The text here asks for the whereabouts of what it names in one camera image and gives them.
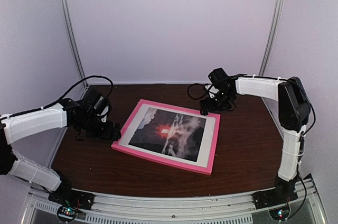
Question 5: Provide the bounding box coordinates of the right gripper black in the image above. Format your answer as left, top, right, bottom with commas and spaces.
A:
200, 89, 235, 115

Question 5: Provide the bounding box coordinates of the clear acrylic sheet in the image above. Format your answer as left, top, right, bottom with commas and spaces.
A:
128, 107, 207, 162

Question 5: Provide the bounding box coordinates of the white mat board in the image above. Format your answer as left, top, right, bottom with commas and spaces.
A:
117, 101, 218, 170

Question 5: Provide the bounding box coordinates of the pink wooden picture frame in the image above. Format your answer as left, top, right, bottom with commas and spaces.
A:
110, 99, 221, 176

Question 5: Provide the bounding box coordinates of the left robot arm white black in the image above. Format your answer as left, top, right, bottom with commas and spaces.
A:
1, 89, 121, 205

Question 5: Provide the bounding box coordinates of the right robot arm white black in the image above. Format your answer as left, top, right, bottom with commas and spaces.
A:
199, 68, 312, 184

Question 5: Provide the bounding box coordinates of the left circuit board with leds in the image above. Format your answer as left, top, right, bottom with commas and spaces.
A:
57, 206, 78, 222

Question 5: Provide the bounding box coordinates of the circuit board with leds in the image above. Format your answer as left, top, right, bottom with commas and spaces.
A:
57, 206, 78, 222
269, 207, 290, 221

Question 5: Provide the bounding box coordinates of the right circuit board with leds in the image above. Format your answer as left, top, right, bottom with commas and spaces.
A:
269, 207, 290, 221

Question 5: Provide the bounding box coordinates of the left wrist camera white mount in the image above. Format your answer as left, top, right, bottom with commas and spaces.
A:
100, 106, 109, 123

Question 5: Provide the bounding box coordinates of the left black cable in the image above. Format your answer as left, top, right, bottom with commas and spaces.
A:
39, 75, 114, 111

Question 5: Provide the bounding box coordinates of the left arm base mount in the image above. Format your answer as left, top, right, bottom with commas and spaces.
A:
46, 180, 95, 210

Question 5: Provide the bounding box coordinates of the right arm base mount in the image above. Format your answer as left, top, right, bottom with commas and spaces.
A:
252, 176, 298, 209

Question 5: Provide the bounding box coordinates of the right aluminium corner post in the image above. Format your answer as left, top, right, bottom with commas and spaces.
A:
258, 0, 288, 77

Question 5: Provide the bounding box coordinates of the aluminium corner post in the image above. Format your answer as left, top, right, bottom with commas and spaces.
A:
60, 0, 88, 88
258, 0, 288, 77

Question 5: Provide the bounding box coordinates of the left aluminium corner post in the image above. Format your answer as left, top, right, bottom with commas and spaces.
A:
60, 0, 88, 88

